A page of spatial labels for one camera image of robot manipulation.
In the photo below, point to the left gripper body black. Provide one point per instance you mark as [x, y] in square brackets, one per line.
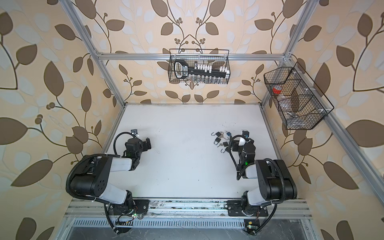
[144, 144]

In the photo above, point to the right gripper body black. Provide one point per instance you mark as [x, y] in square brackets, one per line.
[245, 143]

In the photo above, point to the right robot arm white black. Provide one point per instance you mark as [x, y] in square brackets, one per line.
[275, 183]

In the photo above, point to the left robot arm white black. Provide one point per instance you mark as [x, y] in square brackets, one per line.
[89, 178]

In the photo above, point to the black padlock open shackle far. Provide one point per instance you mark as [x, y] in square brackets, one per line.
[217, 134]

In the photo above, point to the red capped item in basket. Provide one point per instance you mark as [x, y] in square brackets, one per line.
[277, 90]

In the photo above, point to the black tool set in basket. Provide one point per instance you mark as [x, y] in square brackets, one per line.
[183, 70]

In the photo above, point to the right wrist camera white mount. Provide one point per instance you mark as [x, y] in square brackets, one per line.
[245, 135]

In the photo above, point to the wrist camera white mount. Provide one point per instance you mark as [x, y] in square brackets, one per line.
[134, 132]
[245, 135]

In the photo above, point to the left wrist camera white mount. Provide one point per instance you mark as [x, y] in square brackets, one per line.
[134, 132]

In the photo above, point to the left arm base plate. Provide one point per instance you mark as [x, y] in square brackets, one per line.
[136, 206]

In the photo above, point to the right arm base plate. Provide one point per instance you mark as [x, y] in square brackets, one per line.
[236, 208]

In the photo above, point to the right wall wire basket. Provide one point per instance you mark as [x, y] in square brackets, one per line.
[302, 103]

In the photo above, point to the wall wire basket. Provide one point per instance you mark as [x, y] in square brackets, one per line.
[302, 103]
[215, 57]

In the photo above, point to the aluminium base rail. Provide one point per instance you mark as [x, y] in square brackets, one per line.
[205, 214]

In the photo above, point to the back wall wire basket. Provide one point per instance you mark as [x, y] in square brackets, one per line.
[215, 57]

